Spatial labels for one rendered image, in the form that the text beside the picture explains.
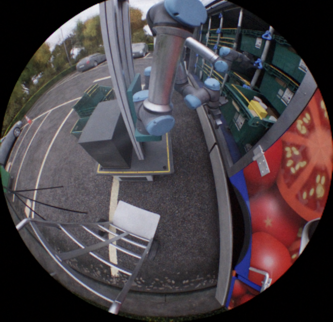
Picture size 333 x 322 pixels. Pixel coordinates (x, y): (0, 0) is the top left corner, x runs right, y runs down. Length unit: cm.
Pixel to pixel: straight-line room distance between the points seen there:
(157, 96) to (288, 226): 78
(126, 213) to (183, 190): 80
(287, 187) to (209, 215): 111
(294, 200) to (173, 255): 132
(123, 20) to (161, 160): 130
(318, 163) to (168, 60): 63
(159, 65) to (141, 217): 139
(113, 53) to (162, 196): 141
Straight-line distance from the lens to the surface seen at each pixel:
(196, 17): 35
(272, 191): 67
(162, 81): 35
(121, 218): 148
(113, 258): 170
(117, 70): 61
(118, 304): 47
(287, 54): 95
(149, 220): 139
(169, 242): 144
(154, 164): 118
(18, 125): 1063
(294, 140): 60
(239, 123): 72
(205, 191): 151
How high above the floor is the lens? 138
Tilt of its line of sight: 60 degrees down
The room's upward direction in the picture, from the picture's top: 3 degrees clockwise
